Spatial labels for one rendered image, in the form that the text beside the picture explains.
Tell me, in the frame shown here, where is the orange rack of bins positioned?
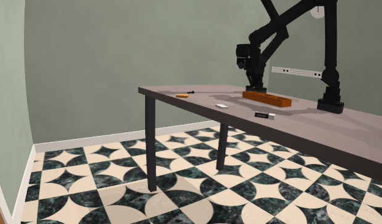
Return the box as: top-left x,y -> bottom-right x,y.
242,91 -> 292,107

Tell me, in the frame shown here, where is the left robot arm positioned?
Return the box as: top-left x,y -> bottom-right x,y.
236,0 -> 344,107

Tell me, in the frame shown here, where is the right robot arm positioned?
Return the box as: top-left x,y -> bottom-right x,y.
246,0 -> 289,91

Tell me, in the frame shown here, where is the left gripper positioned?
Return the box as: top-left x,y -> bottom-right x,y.
244,58 -> 264,88

